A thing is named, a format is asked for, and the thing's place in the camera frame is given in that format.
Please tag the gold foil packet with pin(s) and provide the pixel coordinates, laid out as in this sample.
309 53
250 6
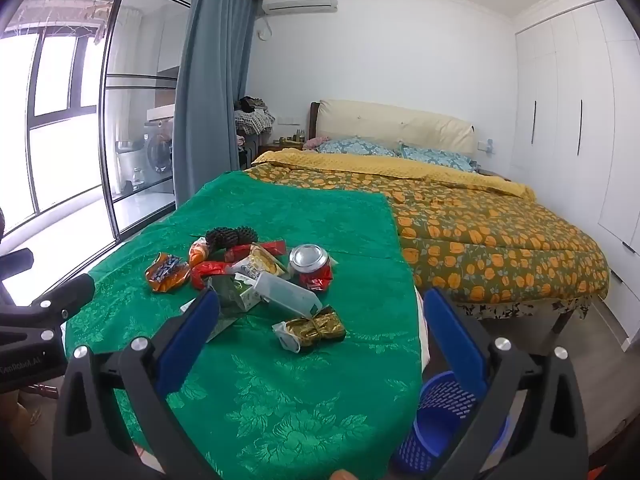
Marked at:
320 329

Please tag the grey blue curtain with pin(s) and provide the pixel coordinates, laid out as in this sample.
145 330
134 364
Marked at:
212 85

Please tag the black foam net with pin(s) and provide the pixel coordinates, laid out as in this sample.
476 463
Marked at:
231 237

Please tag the yellow blanket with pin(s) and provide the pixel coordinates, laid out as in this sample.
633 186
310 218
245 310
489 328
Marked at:
380 170

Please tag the red can with silver top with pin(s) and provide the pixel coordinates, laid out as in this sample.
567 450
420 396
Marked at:
311 265

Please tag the white wardrobe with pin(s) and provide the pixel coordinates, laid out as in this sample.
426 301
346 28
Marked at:
575 135

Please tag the balcony window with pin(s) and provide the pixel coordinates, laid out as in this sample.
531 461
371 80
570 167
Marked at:
55 125

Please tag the orange blue snack packet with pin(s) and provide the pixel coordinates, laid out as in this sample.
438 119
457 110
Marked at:
167 272

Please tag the pink striped cloth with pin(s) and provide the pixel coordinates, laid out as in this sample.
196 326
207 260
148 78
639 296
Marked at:
424 330

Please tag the wooden nightstand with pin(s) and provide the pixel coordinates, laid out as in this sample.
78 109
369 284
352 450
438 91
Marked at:
277 147

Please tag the green patterned tablecloth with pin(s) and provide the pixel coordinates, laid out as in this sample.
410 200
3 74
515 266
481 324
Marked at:
280 400

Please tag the orange white round packet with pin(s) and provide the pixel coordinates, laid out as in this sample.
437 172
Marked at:
198 252

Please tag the washing machine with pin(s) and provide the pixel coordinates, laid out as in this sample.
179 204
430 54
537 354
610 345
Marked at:
160 147

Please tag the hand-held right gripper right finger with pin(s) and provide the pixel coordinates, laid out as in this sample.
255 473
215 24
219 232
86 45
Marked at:
457 342

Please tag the wooden bed frame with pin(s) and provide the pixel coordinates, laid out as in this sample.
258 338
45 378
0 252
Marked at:
313 120

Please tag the bed with orange floral quilt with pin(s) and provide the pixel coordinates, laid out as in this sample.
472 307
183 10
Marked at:
475 245

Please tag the blue plastic basket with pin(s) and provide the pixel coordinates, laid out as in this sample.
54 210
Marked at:
440 400

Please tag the black white bed skirt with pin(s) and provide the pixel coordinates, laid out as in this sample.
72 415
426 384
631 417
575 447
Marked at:
515 307

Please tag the ceiling laundry rack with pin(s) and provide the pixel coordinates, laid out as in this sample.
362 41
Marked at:
75 17

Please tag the white air conditioner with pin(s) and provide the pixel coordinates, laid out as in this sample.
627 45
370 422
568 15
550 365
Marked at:
300 0

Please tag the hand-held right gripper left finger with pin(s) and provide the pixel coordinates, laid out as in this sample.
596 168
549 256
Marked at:
192 332

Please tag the red sausage wrapper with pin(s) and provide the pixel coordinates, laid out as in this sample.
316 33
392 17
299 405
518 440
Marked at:
260 249

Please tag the pile of clothes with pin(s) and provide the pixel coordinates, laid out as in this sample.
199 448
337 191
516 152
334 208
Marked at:
252 115

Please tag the yellow snack packet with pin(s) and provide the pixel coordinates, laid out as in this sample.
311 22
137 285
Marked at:
261 262

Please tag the long red wrapper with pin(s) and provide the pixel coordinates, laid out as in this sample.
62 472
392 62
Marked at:
212 269

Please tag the cream headboard cushion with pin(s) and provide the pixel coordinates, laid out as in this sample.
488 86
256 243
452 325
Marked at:
400 122

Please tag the flat silver wrapper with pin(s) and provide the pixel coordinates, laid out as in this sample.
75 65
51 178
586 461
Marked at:
220 327

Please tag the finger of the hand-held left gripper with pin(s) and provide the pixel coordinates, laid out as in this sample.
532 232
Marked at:
15 267
70 295

